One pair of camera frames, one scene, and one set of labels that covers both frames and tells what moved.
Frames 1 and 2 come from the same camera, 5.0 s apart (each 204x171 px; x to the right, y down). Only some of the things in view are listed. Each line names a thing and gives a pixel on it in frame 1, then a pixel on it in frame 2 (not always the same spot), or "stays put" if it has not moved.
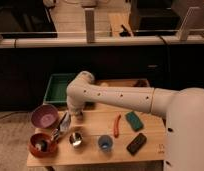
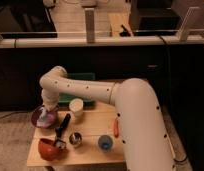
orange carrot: (116, 126) stays put
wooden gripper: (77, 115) to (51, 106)
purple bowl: (45, 116) stays put
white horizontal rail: (101, 42) stays put
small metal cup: (75, 138) stays put
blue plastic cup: (105, 143) stays put
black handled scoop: (42, 145) to (58, 141)
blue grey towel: (65, 125) to (46, 118)
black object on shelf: (124, 33) stays put
